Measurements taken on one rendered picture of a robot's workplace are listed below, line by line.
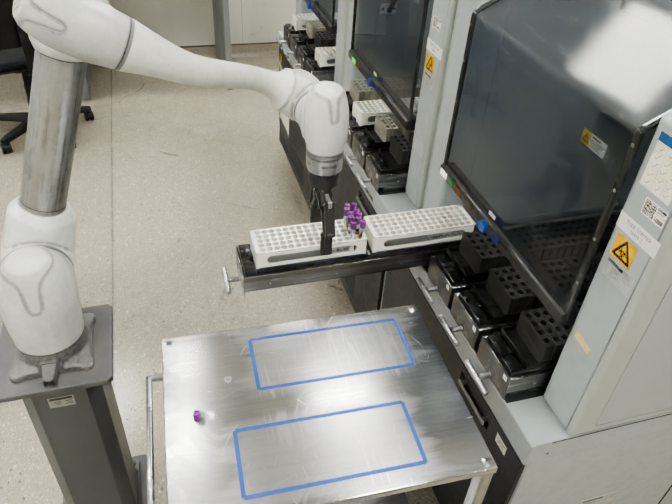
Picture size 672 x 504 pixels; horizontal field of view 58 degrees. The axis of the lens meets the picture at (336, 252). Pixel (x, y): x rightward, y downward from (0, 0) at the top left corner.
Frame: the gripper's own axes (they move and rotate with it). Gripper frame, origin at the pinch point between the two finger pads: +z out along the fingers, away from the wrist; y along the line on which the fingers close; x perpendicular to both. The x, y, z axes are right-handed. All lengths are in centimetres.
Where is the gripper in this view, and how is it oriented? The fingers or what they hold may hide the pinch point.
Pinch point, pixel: (320, 235)
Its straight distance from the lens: 160.1
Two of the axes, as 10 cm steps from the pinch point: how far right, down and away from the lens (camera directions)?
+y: 2.8, 6.1, -7.4
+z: -0.5, 7.8, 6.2
